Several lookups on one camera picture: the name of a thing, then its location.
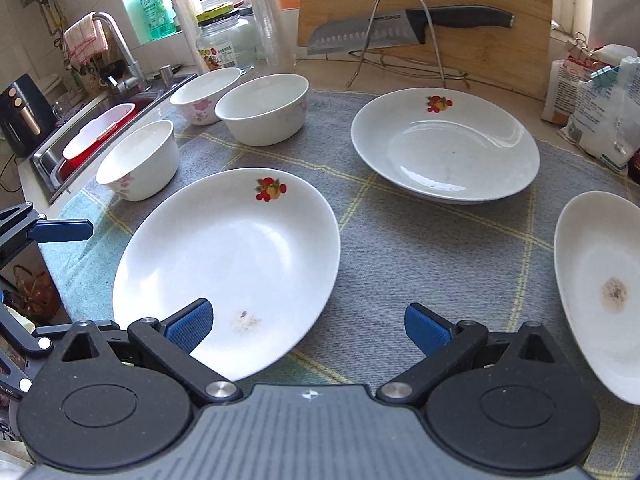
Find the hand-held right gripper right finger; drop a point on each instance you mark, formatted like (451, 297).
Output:
(425, 330)

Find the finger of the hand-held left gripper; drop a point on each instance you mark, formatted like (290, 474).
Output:
(62, 230)
(22, 332)

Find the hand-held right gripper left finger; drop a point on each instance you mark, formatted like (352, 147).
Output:
(190, 327)

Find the white plate fruit print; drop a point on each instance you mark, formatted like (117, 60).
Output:
(235, 255)
(445, 150)

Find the white bowl pink floral print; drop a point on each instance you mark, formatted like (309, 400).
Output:
(202, 95)
(142, 160)
(262, 110)

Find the white plate brown stain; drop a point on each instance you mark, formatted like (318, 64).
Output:
(595, 270)

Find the red plastic basin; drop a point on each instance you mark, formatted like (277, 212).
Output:
(75, 165)

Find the stainless steel sink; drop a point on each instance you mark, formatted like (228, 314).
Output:
(55, 152)

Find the grey checked table cloth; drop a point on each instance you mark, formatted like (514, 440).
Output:
(400, 245)

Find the white strainer basket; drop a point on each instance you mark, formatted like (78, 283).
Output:
(92, 132)

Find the black air fryer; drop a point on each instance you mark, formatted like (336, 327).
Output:
(22, 115)

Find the utensil holder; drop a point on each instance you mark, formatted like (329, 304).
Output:
(92, 77)

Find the metal faucet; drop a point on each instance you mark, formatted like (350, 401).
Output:
(125, 55)

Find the metal sink soap dispenser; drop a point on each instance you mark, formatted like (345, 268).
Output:
(165, 73)

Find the pink checked dishcloth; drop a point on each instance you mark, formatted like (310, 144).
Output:
(82, 37)

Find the white plastic bag roll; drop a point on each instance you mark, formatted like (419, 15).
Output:
(187, 25)

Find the green dish soap bottle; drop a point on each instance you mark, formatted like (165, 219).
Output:
(151, 5)

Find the glass jar green lid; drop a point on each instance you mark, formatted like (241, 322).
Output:
(227, 47)

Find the beige paper food bag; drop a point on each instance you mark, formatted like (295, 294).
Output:
(562, 90)

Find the clear printed food bag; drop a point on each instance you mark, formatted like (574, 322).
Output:
(607, 120)

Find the stack of clear plastic cups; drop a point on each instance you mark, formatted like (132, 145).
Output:
(270, 15)

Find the teal bag clip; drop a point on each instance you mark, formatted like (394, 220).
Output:
(605, 77)

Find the metal binder clip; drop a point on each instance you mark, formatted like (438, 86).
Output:
(582, 45)

